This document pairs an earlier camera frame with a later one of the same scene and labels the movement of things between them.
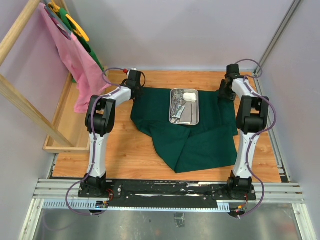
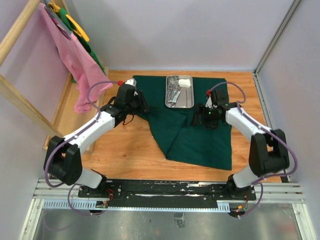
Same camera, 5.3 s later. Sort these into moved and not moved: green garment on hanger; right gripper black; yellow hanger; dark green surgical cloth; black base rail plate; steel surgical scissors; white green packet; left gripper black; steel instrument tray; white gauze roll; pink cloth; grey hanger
Moved: white gauze roll; left gripper black; right gripper black; steel surgical scissors; steel instrument tray; white green packet; dark green surgical cloth
Not moved: yellow hanger; green garment on hanger; pink cloth; black base rail plate; grey hanger
